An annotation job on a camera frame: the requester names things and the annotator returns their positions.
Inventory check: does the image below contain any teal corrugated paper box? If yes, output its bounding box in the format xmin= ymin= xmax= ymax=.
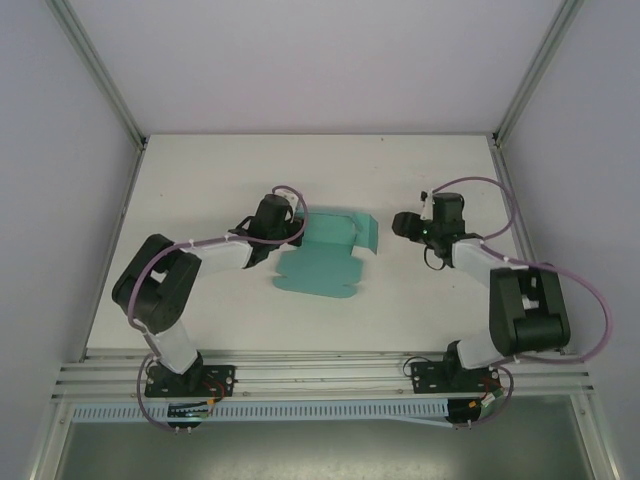
xmin=272 ymin=208 xmax=380 ymax=300

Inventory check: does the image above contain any black round electronics housing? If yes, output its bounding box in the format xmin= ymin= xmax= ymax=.
xmin=446 ymin=398 xmax=494 ymax=431
xmin=166 ymin=402 xmax=207 ymax=434

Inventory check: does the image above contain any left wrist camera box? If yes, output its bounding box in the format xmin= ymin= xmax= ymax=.
xmin=272 ymin=185 xmax=302 ymax=214

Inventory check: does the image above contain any aluminium mounting rail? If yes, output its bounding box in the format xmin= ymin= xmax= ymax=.
xmin=52 ymin=349 xmax=596 ymax=401

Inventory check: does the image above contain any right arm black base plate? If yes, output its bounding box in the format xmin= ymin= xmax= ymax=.
xmin=409 ymin=360 xmax=501 ymax=396

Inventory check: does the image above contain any aluminium table side rail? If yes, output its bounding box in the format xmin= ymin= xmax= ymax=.
xmin=79 ymin=144 xmax=147 ymax=362

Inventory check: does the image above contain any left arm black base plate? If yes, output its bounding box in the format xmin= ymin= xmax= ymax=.
xmin=144 ymin=364 xmax=237 ymax=399

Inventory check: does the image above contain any aluminium frame post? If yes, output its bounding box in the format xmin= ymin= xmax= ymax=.
xmin=46 ymin=0 xmax=149 ymax=151
xmin=492 ymin=0 xmax=587 ymax=149

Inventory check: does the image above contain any red and black wire bundle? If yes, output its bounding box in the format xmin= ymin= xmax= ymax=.
xmin=469 ymin=377 xmax=503 ymax=407
xmin=199 ymin=378 xmax=227 ymax=407

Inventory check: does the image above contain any grey slotted cable duct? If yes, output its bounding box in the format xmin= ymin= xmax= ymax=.
xmin=72 ymin=397 xmax=454 ymax=425

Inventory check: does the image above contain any aluminium lower frame leg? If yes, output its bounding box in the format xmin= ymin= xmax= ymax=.
xmin=29 ymin=399 xmax=71 ymax=480
xmin=569 ymin=394 xmax=626 ymax=480

